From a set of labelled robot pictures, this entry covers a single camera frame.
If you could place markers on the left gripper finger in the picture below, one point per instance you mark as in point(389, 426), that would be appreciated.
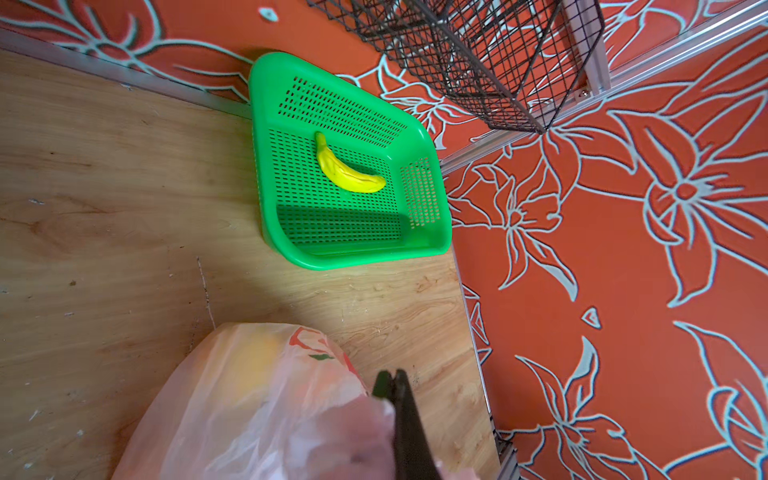
point(412, 454)

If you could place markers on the pink plastic bag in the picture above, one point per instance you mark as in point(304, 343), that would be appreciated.
point(265, 401)

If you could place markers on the yellow banana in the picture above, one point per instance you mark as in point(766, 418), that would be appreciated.
point(341, 174)

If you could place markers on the green plastic basket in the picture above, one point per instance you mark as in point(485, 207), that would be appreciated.
point(305, 217)

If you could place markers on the black wire wall basket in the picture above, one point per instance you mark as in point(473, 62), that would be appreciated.
point(511, 64)

